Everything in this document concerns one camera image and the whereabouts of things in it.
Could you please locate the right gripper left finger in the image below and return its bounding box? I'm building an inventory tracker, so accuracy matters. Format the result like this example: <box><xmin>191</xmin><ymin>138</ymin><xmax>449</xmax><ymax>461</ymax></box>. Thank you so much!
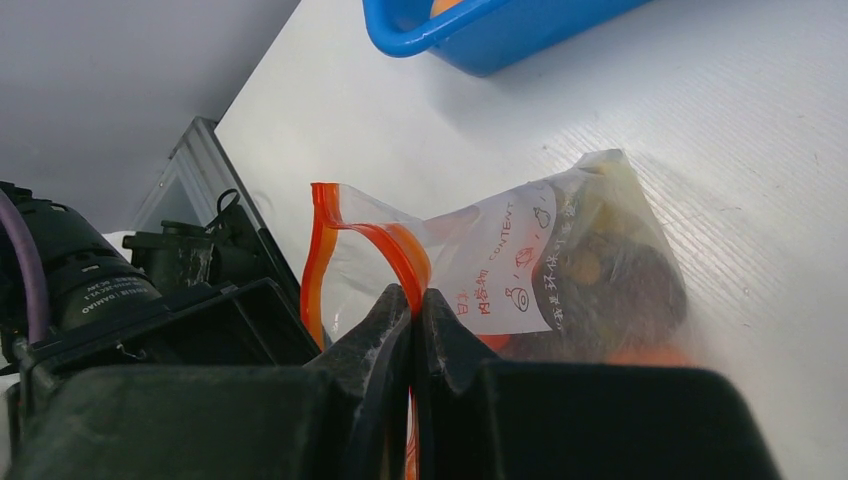
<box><xmin>6</xmin><ymin>284</ymin><xmax>410</xmax><ymax>479</ymax></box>

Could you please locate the toy peach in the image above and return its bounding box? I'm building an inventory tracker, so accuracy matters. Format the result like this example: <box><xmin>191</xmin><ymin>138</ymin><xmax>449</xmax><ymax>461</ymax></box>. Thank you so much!
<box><xmin>430</xmin><ymin>0</ymin><xmax>462</xmax><ymax>18</ymax></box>

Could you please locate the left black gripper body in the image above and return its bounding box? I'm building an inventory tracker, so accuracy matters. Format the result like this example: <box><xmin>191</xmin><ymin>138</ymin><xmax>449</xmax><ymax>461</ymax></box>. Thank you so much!
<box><xmin>15</xmin><ymin>278</ymin><xmax>320</xmax><ymax>398</ymax></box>

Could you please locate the orange toy tangerine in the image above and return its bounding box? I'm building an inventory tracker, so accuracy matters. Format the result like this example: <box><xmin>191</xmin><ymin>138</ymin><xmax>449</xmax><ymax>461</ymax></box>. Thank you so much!
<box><xmin>605</xmin><ymin>345</ymin><xmax>693</xmax><ymax>368</ymax></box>

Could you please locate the clear zip top bag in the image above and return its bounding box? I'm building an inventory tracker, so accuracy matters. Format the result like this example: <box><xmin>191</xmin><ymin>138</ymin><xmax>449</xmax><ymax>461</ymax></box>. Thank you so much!
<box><xmin>299</xmin><ymin>148</ymin><xmax>697</xmax><ymax>480</ymax></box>

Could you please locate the dark toy grape bunch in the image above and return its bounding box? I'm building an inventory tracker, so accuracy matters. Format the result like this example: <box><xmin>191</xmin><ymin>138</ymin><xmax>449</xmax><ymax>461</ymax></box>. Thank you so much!
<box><xmin>529</xmin><ymin>186</ymin><xmax>687</xmax><ymax>362</ymax></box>

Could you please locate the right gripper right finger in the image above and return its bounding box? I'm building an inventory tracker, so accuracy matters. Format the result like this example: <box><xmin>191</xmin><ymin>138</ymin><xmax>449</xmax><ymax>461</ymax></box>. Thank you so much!
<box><xmin>413</xmin><ymin>290</ymin><xmax>779</xmax><ymax>479</ymax></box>

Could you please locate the blue plastic bin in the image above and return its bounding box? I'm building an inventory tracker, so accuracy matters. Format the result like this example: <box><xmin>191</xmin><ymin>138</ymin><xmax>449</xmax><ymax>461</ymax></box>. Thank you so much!
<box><xmin>362</xmin><ymin>0</ymin><xmax>645</xmax><ymax>77</ymax></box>

